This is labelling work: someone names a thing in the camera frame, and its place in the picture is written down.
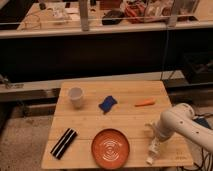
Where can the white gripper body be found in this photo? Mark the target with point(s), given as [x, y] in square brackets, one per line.
[156, 130]

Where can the white plastic bottle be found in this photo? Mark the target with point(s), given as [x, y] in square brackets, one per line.
[153, 151]

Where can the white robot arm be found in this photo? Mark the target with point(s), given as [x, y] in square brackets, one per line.
[179, 119]

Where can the orange ceramic bowl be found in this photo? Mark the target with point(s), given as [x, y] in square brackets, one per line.
[110, 149]

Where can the orange carrot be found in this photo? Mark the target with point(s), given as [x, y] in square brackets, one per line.
[146, 102]

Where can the black power box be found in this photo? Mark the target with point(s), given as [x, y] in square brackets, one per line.
[203, 122]

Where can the blue sponge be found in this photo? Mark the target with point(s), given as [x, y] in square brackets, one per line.
[107, 104]

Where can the black crate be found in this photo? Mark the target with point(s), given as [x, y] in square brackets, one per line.
[198, 67]

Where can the black striped rectangular block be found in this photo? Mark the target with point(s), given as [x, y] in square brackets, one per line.
[63, 143]

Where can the white cup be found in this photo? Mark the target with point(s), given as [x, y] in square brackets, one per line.
[76, 97]

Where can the red cloth on bench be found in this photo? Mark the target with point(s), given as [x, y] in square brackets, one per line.
[135, 13]

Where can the black bag on bench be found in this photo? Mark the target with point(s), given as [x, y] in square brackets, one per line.
[112, 17]

